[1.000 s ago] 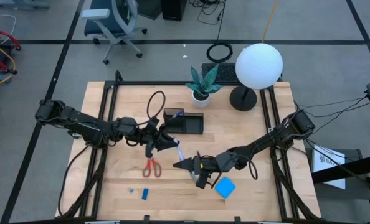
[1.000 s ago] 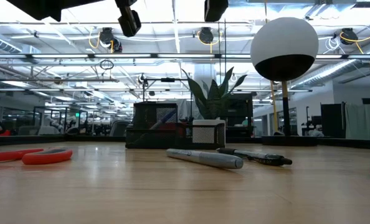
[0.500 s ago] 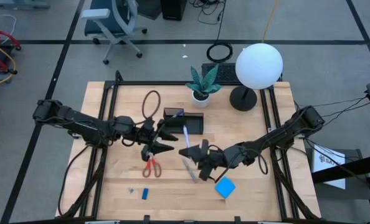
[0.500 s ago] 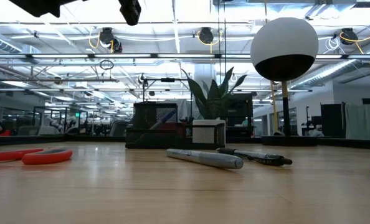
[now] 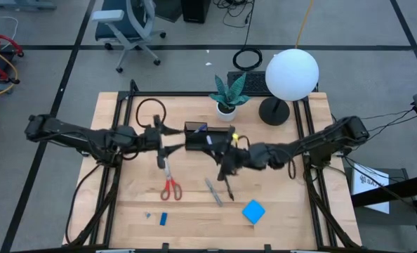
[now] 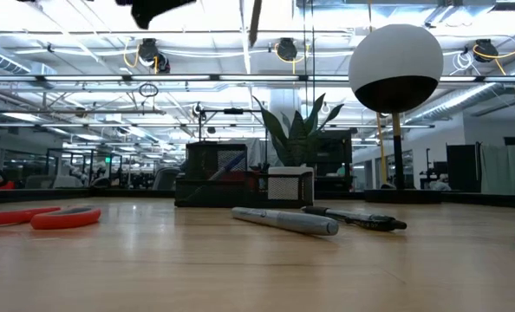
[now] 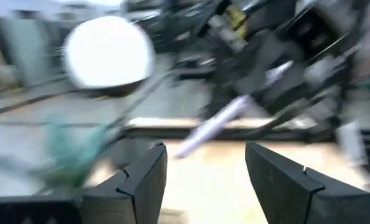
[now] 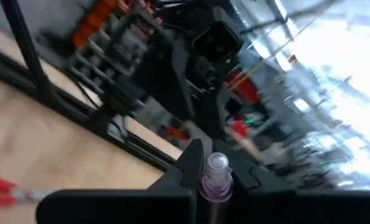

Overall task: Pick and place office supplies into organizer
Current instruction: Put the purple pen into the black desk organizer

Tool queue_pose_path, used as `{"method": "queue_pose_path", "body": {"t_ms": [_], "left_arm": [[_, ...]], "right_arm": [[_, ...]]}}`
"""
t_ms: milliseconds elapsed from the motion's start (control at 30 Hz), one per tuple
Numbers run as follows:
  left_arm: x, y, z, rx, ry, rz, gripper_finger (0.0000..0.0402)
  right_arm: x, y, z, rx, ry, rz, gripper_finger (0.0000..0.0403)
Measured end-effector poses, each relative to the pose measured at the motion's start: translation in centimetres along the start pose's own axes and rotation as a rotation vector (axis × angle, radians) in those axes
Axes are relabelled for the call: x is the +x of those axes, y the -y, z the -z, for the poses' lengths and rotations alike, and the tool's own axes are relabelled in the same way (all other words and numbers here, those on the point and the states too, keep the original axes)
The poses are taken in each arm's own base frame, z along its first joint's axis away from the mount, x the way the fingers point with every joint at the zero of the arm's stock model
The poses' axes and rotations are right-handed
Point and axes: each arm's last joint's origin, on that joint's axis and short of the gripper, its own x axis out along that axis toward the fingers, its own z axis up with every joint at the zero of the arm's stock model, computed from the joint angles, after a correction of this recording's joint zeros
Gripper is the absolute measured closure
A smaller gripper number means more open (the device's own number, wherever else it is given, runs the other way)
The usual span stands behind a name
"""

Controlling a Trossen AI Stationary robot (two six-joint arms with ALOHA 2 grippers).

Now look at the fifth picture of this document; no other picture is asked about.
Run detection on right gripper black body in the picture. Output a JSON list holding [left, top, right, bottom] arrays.
[[215, 126, 256, 182]]

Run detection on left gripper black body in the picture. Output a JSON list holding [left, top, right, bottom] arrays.
[[143, 115, 168, 169]]

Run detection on black mesh desk organizer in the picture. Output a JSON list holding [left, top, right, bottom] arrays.
[[183, 121, 230, 152]]

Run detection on black ballpoint pen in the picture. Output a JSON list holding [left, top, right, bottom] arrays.
[[223, 175, 235, 202]]

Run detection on grey marker pen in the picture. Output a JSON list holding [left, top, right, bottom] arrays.
[[204, 177, 224, 208]]

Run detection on red handled scissors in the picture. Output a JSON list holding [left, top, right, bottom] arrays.
[[160, 157, 183, 202]]

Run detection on blue sticky note pad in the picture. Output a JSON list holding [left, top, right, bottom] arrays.
[[241, 199, 267, 226]]

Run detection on blue and grey office chair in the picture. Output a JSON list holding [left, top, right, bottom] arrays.
[[91, 0, 167, 74]]

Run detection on snake plant in white pot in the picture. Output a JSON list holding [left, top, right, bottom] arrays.
[[208, 72, 251, 122]]

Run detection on black floor grille mat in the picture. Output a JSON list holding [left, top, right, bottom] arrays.
[[227, 70, 276, 95]]

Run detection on white globe lamp black base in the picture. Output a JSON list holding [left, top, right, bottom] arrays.
[[258, 48, 320, 127]]

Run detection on black computer tower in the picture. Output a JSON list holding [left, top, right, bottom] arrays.
[[180, 0, 212, 25]]

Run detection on white printed paper sheet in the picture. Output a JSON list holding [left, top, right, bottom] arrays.
[[351, 162, 391, 215]]

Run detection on black metal beam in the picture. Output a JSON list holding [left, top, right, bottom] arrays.
[[350, 171, 417, 212]]

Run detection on grey side table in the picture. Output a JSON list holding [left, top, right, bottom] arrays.
[[348, 167, 417, 253]]

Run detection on right gripper black cable loop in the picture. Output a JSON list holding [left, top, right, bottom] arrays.
[[236, 135, 251, 150]]

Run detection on gripper black cable loop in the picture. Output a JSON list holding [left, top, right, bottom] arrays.
[[135, 98, 167, 129], [236, 135, 251, 150]]

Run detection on left gripper black cable loop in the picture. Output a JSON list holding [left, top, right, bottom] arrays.
[[135, 98, 167, 129]]

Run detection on black metal table frame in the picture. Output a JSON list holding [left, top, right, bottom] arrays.
[[62, 79, 362, 253]]

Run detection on coiled black cable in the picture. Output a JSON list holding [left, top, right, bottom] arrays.
[[232, 47, 263, 72]]

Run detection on left arm black base cable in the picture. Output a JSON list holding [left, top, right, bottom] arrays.
[[65, 163, 104, 246]]

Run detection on black hanging cable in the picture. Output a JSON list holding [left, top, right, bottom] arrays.
[[243, 0, 256, 49]]

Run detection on tangled black floor cables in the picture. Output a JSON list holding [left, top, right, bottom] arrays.
[[213, 0, 255, 29]]

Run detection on yellow hanging cable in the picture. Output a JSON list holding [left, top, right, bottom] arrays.
[[294, 0, 316, 50]]

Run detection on right arm black power cables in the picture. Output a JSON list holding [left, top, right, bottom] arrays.
[[364, 108, 417, 133]]

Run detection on white floor cable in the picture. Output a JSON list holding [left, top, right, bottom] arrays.
[[0, 15, 20, 50]]

